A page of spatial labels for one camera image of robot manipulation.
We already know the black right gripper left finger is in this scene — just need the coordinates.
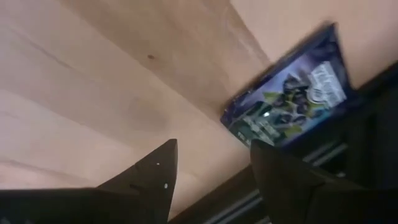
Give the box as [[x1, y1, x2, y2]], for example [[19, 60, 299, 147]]
[[93, 138, 178, 224]]

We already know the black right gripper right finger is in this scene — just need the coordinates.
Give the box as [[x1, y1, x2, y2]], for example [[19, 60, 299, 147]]
[[250, 139, 359, 224]]

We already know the dark blue tea packet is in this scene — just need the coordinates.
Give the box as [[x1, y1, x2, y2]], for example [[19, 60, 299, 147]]
[[220, 21, 357, 149]]

